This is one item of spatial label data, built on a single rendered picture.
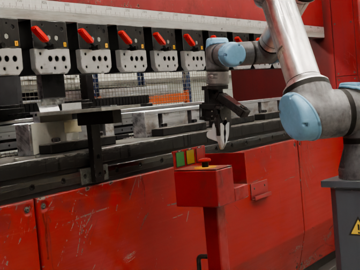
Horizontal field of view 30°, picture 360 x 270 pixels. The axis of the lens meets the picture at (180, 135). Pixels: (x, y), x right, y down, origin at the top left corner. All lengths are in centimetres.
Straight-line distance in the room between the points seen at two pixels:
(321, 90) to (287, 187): 162
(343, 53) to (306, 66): 230
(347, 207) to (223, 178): 56
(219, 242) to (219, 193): 19
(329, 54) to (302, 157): 83
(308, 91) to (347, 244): 38
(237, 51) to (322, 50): 194
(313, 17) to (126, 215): 203
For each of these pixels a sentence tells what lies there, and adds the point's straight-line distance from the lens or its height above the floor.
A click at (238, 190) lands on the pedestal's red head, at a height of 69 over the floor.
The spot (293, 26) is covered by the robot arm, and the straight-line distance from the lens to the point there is 169.
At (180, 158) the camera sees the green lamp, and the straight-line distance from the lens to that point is 218.
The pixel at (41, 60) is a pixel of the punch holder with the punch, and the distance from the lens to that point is 209.
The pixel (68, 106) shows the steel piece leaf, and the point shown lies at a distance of 209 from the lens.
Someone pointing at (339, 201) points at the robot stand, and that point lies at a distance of 167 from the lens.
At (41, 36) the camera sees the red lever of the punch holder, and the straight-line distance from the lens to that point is 206.
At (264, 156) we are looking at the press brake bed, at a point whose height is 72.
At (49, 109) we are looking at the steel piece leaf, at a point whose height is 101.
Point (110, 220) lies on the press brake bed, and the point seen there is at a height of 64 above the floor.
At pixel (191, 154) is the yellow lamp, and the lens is 224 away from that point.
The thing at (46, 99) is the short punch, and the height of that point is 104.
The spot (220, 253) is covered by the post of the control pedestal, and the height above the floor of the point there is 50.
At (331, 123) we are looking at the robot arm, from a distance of 159.
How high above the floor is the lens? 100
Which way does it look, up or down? 3 degrees down
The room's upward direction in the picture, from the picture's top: 5 degrees counter-clockwise
